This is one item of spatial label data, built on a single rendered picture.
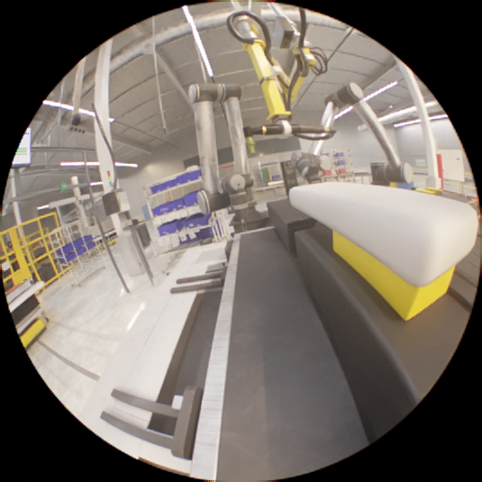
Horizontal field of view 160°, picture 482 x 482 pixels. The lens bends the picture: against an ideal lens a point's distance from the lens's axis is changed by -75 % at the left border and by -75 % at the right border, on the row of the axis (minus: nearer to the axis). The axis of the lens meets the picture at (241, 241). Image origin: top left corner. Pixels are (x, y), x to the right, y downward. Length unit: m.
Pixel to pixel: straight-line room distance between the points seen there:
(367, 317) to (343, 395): 0.11
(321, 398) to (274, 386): 0.06
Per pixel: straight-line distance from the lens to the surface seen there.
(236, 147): 1.31
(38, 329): 4.37
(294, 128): 0.80
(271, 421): 0.23
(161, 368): 0.53
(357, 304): 0.17
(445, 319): 0.19
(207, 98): 1.30
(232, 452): 0.23
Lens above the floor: 1.21
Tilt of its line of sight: 18 degrees down
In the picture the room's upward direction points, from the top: 14 degrees counter-clockwise
